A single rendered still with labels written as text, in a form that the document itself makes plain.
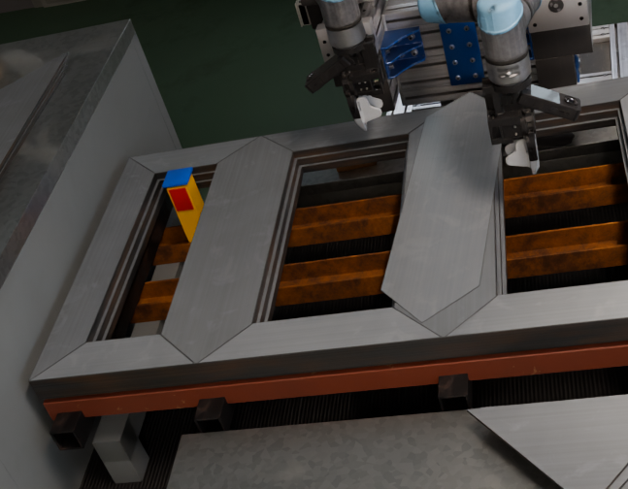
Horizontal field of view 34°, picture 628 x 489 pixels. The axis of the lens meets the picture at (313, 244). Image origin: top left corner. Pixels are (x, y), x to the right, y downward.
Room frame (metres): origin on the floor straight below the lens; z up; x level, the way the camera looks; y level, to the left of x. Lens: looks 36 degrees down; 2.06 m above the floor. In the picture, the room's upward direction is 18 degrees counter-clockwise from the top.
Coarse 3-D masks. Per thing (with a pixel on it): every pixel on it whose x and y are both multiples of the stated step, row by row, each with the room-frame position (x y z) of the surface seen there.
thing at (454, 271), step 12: (396, 264) 1.51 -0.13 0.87; (408, 264) 1.50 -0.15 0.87; (420, 264) 1.49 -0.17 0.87; (432, 264) 1.47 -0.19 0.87; (444, 264) 1.46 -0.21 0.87; (456, 264) 1.45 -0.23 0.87; (468, 264) 1.44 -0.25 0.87; (480, 264) 1.43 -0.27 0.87; (384, 276) 1.49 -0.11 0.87; (396, 276) 1.48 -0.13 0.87; (408, 276) 1.47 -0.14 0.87; (420, 276) 1.45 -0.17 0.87; (432, 276) 1.44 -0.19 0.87; (444, 276) 1.43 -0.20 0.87; (456, 276) 1.42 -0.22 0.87; (468, 276) 1.41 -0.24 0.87; (480, 276) 1.40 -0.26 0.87; (384, 288) 1.45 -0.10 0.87
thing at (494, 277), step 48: (384, 144) 1.95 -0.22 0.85; (624, 144) 1.66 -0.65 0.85; (288, 192) 1.88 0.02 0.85; (144, 240) 1.91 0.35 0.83; (288, 240) 1.76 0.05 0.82; (480, 288) 1.37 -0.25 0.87; (96, 336) 1.61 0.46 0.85; (480, 336) 1.26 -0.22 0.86; (528, 336) 1.24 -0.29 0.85; (576, 336) 1.22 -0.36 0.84; (624, 336) 1.19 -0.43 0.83; (48, 384) 1.51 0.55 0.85; (96, 384) 1.48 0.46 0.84; (144, 384) 1.46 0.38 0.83
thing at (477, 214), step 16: (416, 208) 1.66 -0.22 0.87; (432, 208) 1.64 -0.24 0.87; (448, 208) 1.62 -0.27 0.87; (464, 208) 1.61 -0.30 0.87; (480, 208) 1.59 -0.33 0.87; (400, 224) 1.62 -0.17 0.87; (416, 224) 1.60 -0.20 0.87; (432, 224) 1.59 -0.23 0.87; (448, 224) 1.57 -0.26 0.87; (464, 224) 1.56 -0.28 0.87; (480, 224) 1.54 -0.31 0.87
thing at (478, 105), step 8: (448, 104) 1.99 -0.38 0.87; (456, 104) 1.98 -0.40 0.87; (464, 104) 1.97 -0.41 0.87; (472, 104) 1.96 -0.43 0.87; (480, 104) 1.95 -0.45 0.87; (440, 112) 1.97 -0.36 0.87; (448, 112) 1.96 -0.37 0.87; (456, 112) 1.95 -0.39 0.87; (464, 112) 1.94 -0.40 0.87; (472, 112) 1.93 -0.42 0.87; (480, 112) 1.92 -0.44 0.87
